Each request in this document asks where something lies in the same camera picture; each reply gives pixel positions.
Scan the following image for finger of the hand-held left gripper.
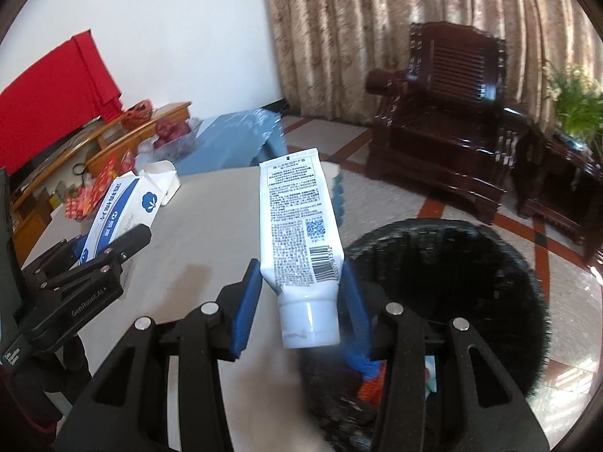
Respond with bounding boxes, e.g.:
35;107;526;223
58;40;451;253
42;225;152;293
21;238;83;286

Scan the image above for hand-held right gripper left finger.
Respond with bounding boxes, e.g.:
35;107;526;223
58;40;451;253
57;259;263;452

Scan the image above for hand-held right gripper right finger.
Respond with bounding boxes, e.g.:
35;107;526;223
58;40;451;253
341;260;549;452

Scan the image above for white and blue carton box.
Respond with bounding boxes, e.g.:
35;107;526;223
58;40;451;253
75;160;182;265

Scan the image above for orange snack packet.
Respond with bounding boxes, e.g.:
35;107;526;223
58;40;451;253
358;372;384;406

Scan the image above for white squeeze tube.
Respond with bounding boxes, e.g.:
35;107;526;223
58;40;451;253
258;148;347;350

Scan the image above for black trash bin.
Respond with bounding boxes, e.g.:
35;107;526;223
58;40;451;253
301;219;552;452

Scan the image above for pile of red snack packets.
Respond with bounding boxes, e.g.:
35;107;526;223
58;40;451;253
63;151;135;221

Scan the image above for wooden cabinet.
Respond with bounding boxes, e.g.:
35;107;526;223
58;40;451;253
9;101;193;264

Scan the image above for bag of red apples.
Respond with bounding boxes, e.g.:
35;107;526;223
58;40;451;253
141;117;201;158

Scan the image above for red basket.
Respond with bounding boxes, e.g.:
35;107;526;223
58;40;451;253
121;100;154;129

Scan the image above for blue plastic stool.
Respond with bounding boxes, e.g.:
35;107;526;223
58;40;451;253
176;108;286;176

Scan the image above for red cloth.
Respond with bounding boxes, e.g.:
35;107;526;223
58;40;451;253
0;29;124;175

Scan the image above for dark wooden armchair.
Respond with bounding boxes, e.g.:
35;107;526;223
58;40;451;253
365;21;542;226

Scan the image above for dark wooden side table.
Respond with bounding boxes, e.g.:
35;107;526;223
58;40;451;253
516;127;603;264

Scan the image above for brown patterned curtain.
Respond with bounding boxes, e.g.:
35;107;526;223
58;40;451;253
259;0;603;137

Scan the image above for green potted plant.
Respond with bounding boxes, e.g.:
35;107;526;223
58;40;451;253
542;61;603;144

